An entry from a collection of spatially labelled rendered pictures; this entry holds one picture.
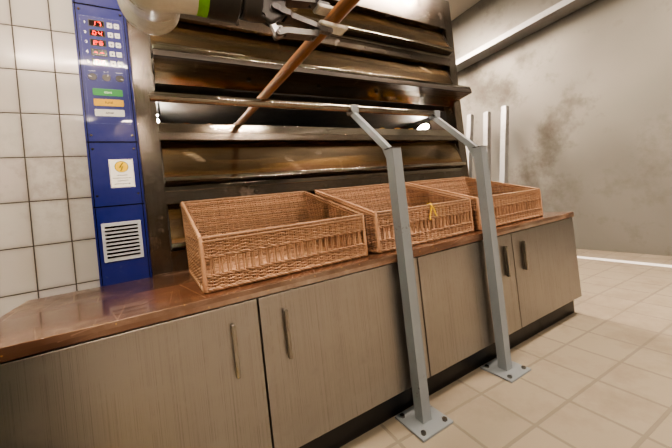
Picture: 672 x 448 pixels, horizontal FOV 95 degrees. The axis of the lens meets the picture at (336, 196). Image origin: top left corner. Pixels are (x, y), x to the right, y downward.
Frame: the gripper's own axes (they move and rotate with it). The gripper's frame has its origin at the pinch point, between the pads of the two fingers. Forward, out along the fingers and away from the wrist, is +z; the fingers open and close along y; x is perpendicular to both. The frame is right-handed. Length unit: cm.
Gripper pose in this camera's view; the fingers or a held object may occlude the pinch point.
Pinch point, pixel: (331, 19)
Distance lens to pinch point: 79.2
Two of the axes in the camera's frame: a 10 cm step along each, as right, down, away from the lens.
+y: 1.0, 9.9, -0.2
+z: 8.5, -0.8, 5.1
